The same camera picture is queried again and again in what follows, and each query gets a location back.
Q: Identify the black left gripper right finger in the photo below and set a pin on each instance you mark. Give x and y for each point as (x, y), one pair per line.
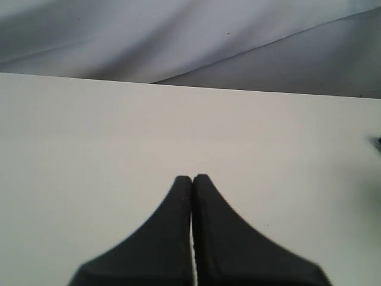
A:
(228, 251)

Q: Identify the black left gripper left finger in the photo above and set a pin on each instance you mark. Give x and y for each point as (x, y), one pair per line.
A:
(158, 253)

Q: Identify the white backdrop cloth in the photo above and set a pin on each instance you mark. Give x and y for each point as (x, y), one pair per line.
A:
(307, 47)

